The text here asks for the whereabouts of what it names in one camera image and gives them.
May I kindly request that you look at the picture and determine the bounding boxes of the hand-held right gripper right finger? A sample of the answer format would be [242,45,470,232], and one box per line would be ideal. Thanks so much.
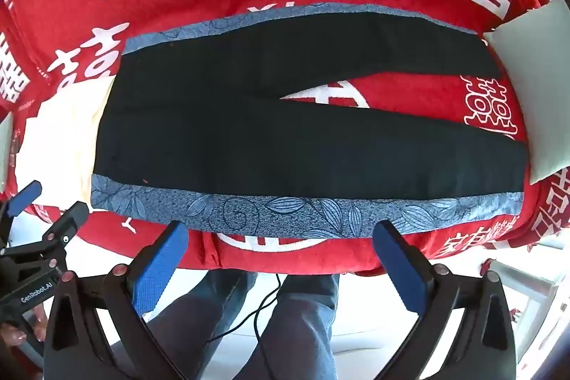
[372,220,519,380]

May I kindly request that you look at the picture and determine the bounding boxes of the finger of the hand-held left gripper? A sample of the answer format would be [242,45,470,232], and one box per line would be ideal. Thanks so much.
[0,202,90,270]
[0,181,43,230]

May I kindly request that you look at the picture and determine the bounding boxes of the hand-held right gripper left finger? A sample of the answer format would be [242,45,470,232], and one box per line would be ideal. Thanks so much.
[43,221,210,380]

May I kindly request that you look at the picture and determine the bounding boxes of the black pants with blue trim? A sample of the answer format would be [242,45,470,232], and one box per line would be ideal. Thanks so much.
[90,2,528,239]

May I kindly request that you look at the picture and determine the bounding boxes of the person's left hand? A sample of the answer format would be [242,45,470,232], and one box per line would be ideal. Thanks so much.
[0,308,49,346]

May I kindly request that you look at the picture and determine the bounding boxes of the pale grey pillow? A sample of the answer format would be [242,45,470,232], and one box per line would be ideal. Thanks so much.
[0,112,17,190]
[483,0,570,186]

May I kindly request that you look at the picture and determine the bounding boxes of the cream cloth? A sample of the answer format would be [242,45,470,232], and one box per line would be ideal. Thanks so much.
[20,78,115,208]

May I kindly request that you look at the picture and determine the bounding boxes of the person's left leg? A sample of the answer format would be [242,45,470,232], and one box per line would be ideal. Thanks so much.
[146,269,258,380]

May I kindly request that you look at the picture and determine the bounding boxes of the person's leg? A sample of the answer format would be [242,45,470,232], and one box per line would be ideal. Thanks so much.
[262,273,342,380]
[146,269,258,380]

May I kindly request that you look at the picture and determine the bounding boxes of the person's right leg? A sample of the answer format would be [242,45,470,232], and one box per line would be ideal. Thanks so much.
[262,273,342,380]

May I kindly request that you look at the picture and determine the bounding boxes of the white furniture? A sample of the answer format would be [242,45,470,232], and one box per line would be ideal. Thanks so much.
[487,242,570,363]

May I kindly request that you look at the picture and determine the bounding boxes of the black cable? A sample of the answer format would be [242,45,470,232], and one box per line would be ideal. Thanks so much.
[208,273,284,343]

